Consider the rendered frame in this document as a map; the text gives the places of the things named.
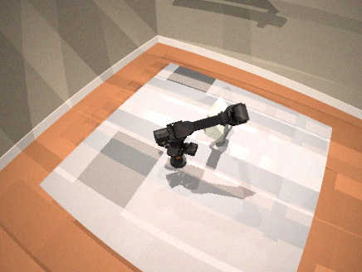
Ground dark grey stepped pedestal with shaft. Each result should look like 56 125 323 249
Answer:
170 155 187 168

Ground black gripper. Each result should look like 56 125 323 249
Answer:
158 140 198 157

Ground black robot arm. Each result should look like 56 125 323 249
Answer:
153 103 250 158

